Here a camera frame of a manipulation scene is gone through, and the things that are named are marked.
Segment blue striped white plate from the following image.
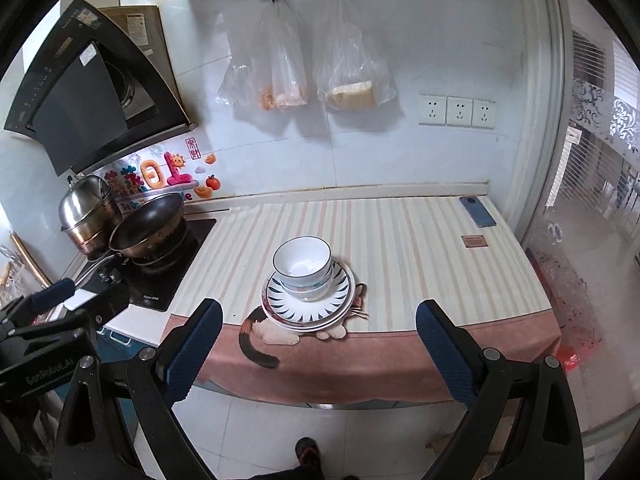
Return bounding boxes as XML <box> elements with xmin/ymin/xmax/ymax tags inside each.
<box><xmin>266</xmin><ymin>259</ymin><xmax>353</xmax><ymax>324</ymax></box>

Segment white bowl front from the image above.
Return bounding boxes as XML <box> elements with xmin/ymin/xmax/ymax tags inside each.
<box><xmin>283</xmin><ymin>287</ymin><xmax>329</xmax><ymax>302</ymax></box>

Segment white bowl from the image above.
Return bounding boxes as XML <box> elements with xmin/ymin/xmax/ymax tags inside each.
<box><xmin>283</xmin><ymin>287</ymin><xmax>329</xmax><ymax>302</ymax></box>
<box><xmin>272</xmin><ymin>236</ymin><xmax>332</xmax><ymax>286</ymax></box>

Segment floral blue rimmed bowl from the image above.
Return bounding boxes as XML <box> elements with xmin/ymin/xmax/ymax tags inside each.
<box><xmin>273</xmin><ymin>272</ymin><xmax>332</xmax><ymax>290</ymax></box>

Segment white bowl back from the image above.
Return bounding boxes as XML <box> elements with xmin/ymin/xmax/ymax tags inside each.
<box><xmin>272</xmin><ymin>236</ymin><xmax>332</xmax><ymax>286</ymax></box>

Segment black induction cooktop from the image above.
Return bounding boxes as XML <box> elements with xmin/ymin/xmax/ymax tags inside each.
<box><xmin>76</xmin><ymin>218</ymin><xmax>216</xmax><ymax>312</ymax></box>

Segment stainless steel pot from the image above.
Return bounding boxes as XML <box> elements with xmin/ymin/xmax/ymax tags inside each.
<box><xmin>58</xmin><ymin>176</ymin><xmax>122</xmax><ymax>258</ymax></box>

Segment black frying pan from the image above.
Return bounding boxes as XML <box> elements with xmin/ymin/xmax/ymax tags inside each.
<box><xmin>74</xmin><ymin>192</ymin><xmax>188</xmax><ymax>281</ymax></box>

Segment striped cat print tablecloth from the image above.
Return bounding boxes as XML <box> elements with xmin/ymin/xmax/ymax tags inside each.
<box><xmin>167</xmin><ymin>197</ymin><xmax>561</xmax><ymax>404</ymax></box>

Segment left black shoe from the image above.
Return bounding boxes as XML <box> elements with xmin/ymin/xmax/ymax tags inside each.
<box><xmin>294</xmin><ymin>437</ymin><xmax>321</xmax><ymax>469</ymax></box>

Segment small brown square coaster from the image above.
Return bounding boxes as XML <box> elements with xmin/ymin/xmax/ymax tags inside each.
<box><xmin>462</xmin><ymin>235</ymin><xmax>488</xmax><ymax>249</ymax></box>

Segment glass sliding door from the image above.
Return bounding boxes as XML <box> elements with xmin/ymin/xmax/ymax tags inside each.
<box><xmin>525</xmin><ymin>0</ymin><xmax>639</xmax><ymax>429</ymax></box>

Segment blue smartphone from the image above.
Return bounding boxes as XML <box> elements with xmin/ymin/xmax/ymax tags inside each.
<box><xmin>459</xmin><ymin>196</ymin><xmax>497</xmax><ymax>229</ymax></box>

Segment black range hood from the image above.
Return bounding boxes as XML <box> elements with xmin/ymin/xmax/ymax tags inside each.
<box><xmin>4</xmin><ymin>0</ymin><xmax>195</xmax><ymax>174</ymax></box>

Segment left clear plastic bag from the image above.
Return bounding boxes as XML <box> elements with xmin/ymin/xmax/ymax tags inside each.
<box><xmin>216</xmin><ymin>0</ymin><xmax>308</xmax><ymax>112</ymax></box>

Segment clear plastic bag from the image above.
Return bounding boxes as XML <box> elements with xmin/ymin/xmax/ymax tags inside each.
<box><xmin>311</xmin><ymin>0</ymin><xmax>396</xmax><ymax>112</ymax></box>
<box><xmin>216</xmin><ymin>0</ymin><xmax>308</xmax><ymax>112</ymax></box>

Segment right clear plastic bag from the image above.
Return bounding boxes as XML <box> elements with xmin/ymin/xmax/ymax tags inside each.
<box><xmin>311</xmin><ymin>0</ymin><xmax>396</xmax><ymax>112</ymax></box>

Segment colourful wall stickers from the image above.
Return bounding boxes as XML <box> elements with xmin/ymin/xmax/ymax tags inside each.
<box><xmin>94</xmin><ymin>130</ymin><xmax>221</xmax><ymax>210</ymax></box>

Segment right wall socket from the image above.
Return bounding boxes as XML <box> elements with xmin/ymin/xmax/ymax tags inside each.
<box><xmin>472</xmin><ymin>99</ymin><xmax>497</xmax><ymax>129</ymax></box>

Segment wall socket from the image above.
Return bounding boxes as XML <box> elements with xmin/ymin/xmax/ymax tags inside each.
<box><xmin>472</xmin><ymin>99</ymin><xmax>497</xmax><ymax>129</ymax></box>
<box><xmin>418</xmin><ymin>94</ymin><xmax>447</xmax><ymax>126</ymax></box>
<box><xmin>446</xmin><ymin>96</ymin><xmax>473</xmax><ymax>127</ymax></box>

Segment middle wall socket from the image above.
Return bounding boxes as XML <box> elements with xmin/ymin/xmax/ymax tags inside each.
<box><xmin>446</xmin><ymin>96</ymin><xmax>473</xmax><ymax>127</ymax></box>

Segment left wall socket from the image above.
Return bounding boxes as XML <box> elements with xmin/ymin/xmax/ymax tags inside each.
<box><xmin>418</xmin><ymin>94</ymin><xmax>447</xmax><ymax>126</ymax></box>

